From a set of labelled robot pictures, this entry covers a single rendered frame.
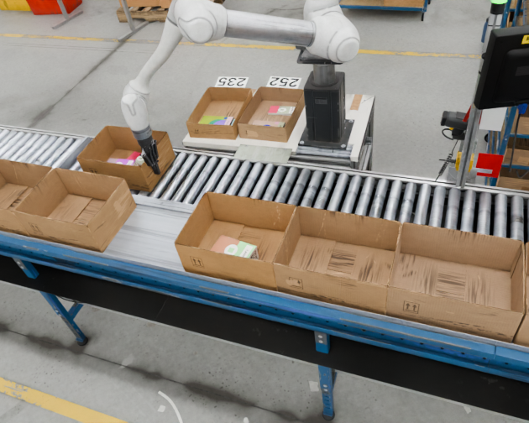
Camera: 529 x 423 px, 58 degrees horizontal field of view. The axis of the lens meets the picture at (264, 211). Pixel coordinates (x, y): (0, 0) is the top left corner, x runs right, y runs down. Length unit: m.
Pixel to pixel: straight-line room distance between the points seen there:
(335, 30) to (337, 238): 0.84
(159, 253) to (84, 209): 0.51
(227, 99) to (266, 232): 1.29
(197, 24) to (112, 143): 1.22
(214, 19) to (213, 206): 0.73
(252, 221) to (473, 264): 0.86
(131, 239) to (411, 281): 1.15
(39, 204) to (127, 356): 1.01
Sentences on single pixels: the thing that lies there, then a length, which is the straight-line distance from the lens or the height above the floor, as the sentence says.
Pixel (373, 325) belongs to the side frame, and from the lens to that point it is 1.67.
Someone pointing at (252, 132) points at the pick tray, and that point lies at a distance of 2.67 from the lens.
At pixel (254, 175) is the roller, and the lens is 2.47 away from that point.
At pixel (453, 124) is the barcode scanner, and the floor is 1.06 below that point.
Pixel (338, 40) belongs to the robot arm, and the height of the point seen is 1.42.
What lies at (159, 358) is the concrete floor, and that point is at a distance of 2.81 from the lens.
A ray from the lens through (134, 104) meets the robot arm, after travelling 2.26.
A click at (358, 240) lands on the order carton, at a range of 1.89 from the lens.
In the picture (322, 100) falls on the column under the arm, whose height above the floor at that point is 1.02.
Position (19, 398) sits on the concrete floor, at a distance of 3.05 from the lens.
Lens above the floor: 2.34
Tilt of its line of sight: 45 degrees down
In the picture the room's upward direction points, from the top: 10 degrees counter-clockwise
